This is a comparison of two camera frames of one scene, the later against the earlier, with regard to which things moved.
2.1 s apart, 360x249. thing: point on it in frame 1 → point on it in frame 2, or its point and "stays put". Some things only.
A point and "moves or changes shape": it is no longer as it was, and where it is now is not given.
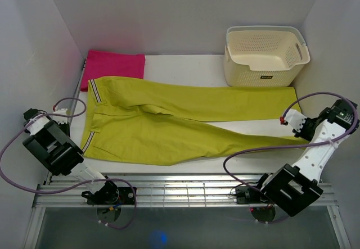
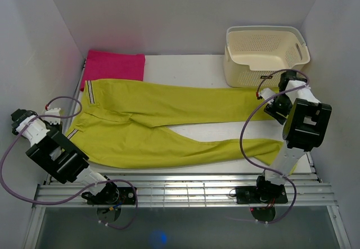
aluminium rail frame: (170, 190) stays put
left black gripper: (66, 126) → (59, 126)
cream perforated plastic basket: (260, 55) stays put
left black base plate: (108, 212) stays put
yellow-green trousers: (124, 125) moves or changes shape
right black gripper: (301, 134) → (271, 110)
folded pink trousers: (102, 63) stays put
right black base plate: (260, 209) stays put
